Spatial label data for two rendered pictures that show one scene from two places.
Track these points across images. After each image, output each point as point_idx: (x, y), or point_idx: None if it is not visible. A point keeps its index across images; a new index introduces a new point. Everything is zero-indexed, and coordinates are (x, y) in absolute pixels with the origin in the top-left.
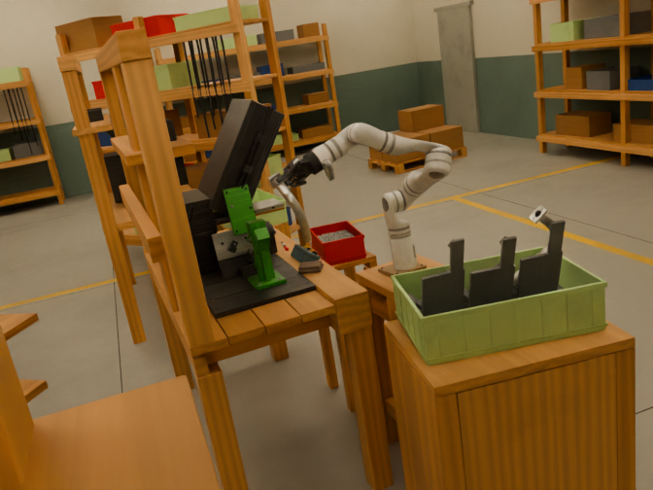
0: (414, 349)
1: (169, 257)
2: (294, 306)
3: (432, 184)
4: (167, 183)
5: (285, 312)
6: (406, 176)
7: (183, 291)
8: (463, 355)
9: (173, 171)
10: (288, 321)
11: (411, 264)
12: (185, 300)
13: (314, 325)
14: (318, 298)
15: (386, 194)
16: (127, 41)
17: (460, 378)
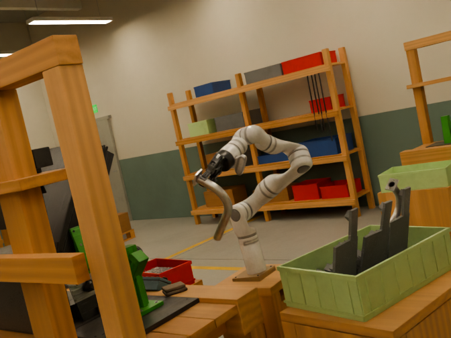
0: (335, 317)
1: (107, 269)
2: (197, 316)
3: (292, 181)
4: (101, 188)
5: (194, 322)
6: (262, 182)
7: (121, 306)
8: (385, 306)
9: (106, 176)
10: (206, 327)
11: (264, 266)
12: (123, 317)
13: (215, 332)
14: (212, 306)
15: (235, 206)
16: (63, 45)
17: (403, 320)
